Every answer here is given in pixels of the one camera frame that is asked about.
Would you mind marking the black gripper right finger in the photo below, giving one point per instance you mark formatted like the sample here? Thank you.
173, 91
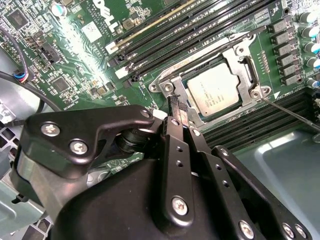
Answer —
217, 180

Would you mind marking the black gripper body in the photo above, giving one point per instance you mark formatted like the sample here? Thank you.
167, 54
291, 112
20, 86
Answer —
120, 212

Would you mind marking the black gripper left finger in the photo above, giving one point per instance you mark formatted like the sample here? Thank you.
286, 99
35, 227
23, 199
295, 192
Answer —
100, 122

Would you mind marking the silver CPU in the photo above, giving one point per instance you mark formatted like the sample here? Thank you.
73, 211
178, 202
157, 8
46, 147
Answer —
215, 90

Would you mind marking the metal socket cover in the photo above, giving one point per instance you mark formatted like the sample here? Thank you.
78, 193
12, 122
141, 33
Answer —
233, 61

